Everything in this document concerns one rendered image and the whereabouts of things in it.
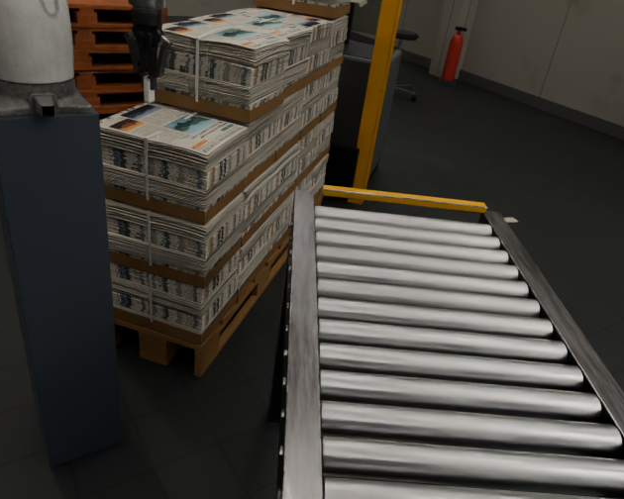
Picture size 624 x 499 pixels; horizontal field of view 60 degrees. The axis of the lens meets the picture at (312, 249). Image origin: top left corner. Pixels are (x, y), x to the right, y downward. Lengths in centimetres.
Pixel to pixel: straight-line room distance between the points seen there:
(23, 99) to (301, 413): 82
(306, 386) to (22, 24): 83
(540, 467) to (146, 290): 136
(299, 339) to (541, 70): 602
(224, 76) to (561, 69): 520
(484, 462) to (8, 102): 105
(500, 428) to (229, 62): 130
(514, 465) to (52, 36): 108
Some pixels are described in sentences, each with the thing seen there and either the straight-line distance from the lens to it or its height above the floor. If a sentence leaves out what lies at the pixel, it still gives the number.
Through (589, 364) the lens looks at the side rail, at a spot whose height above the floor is 80.
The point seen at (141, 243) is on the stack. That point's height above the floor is 48.
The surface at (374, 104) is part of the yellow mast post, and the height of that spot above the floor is 61.
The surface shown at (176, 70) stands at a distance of 185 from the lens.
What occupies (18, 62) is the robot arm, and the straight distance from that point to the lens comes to 122.
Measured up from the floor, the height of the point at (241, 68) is 100.
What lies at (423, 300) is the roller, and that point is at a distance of 109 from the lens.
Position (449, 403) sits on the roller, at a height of 78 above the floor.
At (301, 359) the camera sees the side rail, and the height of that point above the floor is 80.
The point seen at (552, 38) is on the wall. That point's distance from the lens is 669.
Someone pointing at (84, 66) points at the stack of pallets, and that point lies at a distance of 406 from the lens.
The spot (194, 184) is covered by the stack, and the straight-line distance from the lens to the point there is 158.
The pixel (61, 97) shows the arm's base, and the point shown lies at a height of 103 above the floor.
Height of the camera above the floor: 138
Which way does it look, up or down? 30 degrees down
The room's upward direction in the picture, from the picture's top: 8 degrees clockwise
